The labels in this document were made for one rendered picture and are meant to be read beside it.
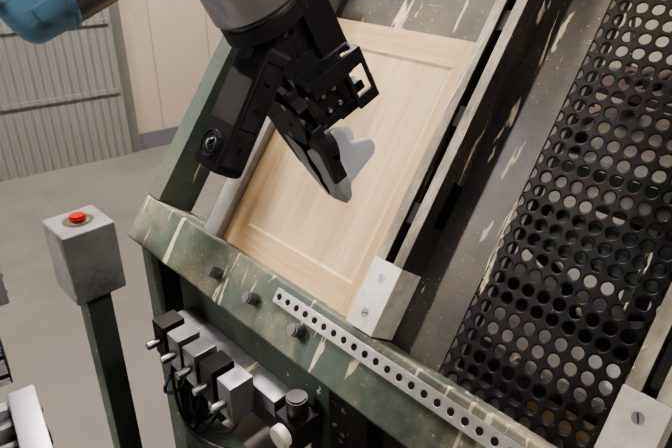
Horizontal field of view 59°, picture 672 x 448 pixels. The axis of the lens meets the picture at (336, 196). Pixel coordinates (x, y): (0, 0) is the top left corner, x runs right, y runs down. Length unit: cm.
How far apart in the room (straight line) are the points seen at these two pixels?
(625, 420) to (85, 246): 110
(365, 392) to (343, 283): 21
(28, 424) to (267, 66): 58
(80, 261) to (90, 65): 284
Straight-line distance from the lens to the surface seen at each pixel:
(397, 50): 125
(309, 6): 50
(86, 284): 147
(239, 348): 129
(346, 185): 56
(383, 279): 102
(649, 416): 87
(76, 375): 249
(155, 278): 163
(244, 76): 49
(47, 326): 278
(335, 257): 115
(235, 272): 127
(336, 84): 50
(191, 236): 141
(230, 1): 45
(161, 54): 434
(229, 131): 48
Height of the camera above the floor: 158
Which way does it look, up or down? 26 degrees down
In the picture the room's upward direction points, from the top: straight up
